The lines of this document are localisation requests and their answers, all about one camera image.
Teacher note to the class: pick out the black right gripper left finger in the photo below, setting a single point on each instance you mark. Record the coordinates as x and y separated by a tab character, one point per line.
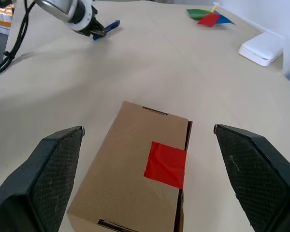
31	183

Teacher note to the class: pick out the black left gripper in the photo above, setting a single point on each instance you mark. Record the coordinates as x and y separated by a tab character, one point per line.
93	26

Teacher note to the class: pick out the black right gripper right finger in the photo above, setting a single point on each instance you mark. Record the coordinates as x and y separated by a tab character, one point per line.
261	178

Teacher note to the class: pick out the blue cutter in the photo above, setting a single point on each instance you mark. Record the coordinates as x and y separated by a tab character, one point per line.
112	24

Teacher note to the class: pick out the brown cardboard box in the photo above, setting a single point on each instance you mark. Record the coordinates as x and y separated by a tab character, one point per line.
125	157

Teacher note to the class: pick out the red tape patch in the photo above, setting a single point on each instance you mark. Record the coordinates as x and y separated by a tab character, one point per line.
164	164

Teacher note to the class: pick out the white flat box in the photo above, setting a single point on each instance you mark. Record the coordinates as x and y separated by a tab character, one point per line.
261	48

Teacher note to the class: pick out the white orange stacked cartons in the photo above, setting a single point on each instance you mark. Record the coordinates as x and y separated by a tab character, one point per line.
0	24

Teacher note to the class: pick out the colourful paper pinwheel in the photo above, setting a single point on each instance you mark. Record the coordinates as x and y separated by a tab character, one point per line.
209	19

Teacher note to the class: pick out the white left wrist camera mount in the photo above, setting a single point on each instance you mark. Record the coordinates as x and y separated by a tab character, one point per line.
83	24

